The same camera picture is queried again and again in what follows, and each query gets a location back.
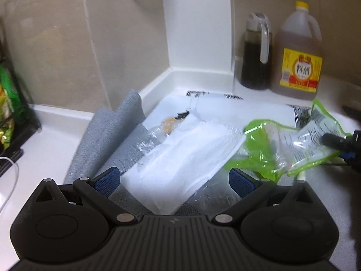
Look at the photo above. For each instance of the clear plastic wrap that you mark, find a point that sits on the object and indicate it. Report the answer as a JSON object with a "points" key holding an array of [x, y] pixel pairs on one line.
{"points": [[149, 144]]}

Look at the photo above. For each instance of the green snack packet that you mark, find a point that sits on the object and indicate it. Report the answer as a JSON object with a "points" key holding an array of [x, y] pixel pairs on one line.
{"points": [[7, 96]]}

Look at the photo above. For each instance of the green clear plastic package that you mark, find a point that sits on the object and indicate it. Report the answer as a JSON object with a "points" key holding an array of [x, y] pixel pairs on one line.
{"points": [[253, 161]]}

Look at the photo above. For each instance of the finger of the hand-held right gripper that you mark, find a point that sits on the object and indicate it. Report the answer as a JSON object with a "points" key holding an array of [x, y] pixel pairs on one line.
{"points": [[352, 159], [332, 139]]}

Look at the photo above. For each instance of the dark sauce dispenser bottle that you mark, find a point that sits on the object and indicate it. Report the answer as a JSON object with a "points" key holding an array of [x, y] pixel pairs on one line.
{"points": [[253, 62]]}

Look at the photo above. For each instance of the grey cloth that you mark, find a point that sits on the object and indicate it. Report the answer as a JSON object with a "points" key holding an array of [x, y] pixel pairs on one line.
{"points": [[96, 135]]}

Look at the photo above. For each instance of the brown jug with yellow label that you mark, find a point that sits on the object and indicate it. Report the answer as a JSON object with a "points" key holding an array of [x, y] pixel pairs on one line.
{"points": [[299, 34]]}

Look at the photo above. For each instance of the white paper napkin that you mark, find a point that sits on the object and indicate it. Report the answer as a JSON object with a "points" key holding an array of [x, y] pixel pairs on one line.
{"points": [[183, 158]]}

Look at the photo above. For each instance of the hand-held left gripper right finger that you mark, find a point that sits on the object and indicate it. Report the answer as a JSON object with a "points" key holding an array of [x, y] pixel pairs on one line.
{"points": [[242, 185]]}

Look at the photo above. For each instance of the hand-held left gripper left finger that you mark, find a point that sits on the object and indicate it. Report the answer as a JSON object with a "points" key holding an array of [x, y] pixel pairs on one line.
{"points": [[108, 181]]}

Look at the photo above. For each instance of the orange food scrap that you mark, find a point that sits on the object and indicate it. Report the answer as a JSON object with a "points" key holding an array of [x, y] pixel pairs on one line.
{"points": [[170, 124]]}

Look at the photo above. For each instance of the white sheet with black print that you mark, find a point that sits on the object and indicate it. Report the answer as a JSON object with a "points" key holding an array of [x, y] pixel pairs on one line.
{"points": [[239, 110]]}

